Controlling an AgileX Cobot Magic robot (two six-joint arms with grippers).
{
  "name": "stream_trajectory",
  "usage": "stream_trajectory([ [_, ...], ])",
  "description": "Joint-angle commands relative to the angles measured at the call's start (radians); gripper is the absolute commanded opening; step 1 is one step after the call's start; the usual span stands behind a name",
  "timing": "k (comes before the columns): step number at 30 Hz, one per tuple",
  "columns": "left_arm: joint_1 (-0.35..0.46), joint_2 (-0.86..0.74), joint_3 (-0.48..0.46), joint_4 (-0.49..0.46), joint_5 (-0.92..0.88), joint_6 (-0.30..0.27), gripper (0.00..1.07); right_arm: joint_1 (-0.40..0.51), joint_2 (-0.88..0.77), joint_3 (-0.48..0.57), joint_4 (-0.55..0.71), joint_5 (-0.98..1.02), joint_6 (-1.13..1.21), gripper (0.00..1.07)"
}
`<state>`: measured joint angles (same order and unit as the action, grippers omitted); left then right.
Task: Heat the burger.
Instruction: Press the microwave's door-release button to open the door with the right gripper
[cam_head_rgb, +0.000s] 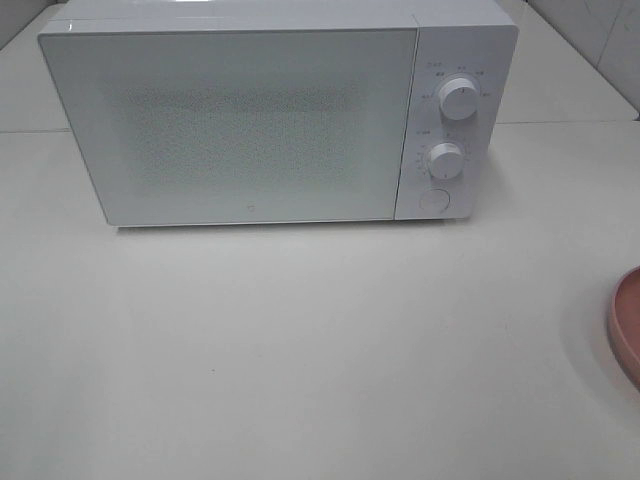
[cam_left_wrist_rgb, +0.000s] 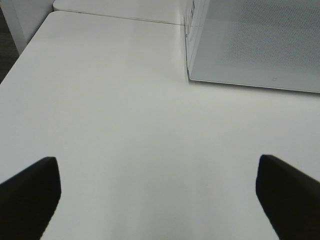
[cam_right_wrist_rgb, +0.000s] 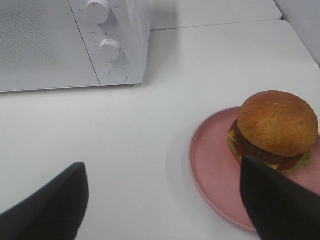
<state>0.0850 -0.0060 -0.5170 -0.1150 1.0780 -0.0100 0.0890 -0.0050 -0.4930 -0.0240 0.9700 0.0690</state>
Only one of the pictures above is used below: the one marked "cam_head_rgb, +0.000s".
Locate round white door release button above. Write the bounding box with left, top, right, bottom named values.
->
left=419, top=188, right=450, bottom=218

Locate pink round plate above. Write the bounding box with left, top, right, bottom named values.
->
left=607, top=267, right=640, bottom=389

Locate white microwave door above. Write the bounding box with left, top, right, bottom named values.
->
left=39, top=29, right=416, bottom=227

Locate white lower microwave knob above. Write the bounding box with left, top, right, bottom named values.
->
left=426, top=143, right=464, bottom=180

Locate white microwave knob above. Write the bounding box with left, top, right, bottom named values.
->
left=426, top=143, right=464, bottom=180
left=436, top=74, right=481, bottom=121

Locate white microwave oven body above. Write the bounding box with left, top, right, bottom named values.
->
left=38, top=1, right=519, bottom=221

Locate white upper microwave knob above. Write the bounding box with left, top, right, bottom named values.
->
left=436, top=74, right=481, bottom=121

